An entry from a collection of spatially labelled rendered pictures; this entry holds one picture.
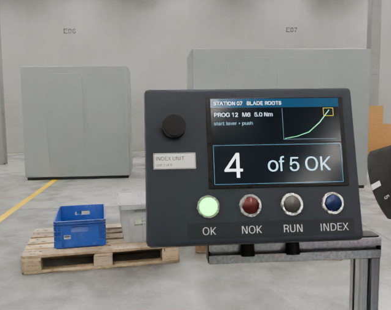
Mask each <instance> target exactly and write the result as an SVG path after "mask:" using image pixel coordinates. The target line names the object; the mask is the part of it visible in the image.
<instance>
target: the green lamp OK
mask: <svg viewBox="0 0 391 310"><path fill-rule="evenodd" d="M197 211H198V213H199V214H200V215H201V216H202V217H204V218H213V217H214V216H216V215H217V214H218V212H219V202H218V200H217V199H216V198H215V197H213V196H209V195H207V196H203V197H201V198H200V199H199V201H198V203H197Z"/></svg>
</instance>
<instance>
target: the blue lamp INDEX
mask: <svg viewBox="0 0 391 310"><path fill-rule="evenodd" d="M343 206H344V201H343V198H342V197H341V196H340V195H339V194H338V193H335V192H328V193H326V194H325V195H324V196H323V198H322V207H323V209H324V211H325V212H327V213H329V214H332V215H334V214H337V213H339V212H340V211H341V210H342V209H343Z"/></svg>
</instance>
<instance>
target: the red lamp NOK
mask: <svg viewBox="0 0 391 310"><path fill-rule="evenodd" d="M261 206H262V205H261V201H260V199H259V198H258V197H257V196H255V195H253V194H247V195H244V196H243V197H242V198H241V200H240V202H239V209H240V211H241V212H242V213H243V214H244V215H245V216H247V217H254V216H256V215H257V214H258V213H259V212H260V211H261Z"/></svg>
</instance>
